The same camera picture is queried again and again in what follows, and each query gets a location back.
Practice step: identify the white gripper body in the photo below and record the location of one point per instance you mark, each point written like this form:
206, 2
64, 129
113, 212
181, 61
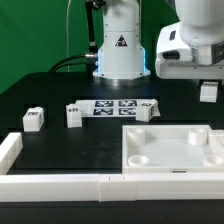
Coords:
174, 59

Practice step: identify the white square tabletop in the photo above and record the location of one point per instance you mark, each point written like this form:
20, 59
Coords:
171, 149

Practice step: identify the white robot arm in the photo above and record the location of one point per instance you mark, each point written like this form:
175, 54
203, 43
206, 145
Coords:
192, 48

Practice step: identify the white U-shaped obstacle fence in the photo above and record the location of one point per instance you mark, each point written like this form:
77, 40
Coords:
95, 187

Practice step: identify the white fiducial marker base plate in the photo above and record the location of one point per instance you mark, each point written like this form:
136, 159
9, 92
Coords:
115, 107

